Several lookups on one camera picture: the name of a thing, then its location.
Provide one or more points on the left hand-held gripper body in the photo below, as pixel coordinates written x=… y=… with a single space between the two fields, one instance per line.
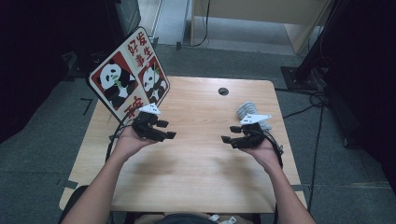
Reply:
x=144 y=126

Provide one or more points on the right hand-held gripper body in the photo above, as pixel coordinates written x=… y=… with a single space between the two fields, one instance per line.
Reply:
x=253 y=135

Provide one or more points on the grey fluffy cloth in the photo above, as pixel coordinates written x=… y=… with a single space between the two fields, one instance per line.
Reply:
x=247 y=109

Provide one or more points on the panda picture board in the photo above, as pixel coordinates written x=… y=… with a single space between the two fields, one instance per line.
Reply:
x=124 y=77

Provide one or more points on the person's left hand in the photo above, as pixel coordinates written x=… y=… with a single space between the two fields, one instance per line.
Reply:
x=129 y=144

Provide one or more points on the person's right hand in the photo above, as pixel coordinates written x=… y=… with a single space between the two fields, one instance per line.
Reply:
x=267 y=155

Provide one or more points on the black metal stand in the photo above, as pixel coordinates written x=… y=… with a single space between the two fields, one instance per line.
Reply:
x=299 y=77

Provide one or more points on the person's lap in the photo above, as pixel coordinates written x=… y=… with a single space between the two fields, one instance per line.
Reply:
x=183 y=219

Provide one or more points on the black computer case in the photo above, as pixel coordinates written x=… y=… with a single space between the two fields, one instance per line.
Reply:
x=124 y=15

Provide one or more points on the light wooden cabinet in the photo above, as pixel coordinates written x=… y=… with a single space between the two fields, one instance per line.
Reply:
x=299 y=18

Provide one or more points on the dark curtain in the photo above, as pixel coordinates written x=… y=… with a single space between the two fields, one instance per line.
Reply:
x=28 y=62
x=367 y=77

